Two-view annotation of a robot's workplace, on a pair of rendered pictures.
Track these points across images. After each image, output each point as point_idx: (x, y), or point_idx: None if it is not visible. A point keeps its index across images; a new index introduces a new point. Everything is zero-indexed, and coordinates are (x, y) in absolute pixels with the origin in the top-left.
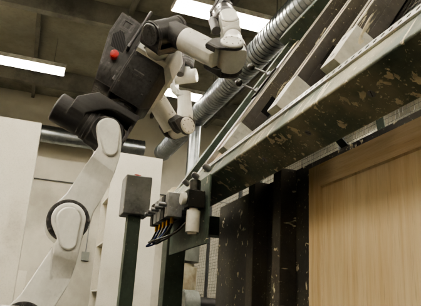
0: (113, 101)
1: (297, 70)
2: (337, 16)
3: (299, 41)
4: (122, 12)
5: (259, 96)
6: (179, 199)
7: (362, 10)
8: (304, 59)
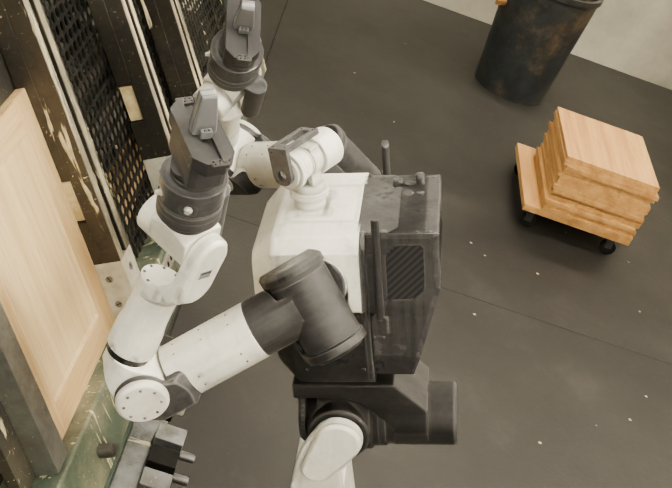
0: None
1: (168, 132)
2: (129, 16)
3: None
4: (440, 175)
5: (95, 179)
6: (184, 411)
7: (191, 61)
8: (159, 110)
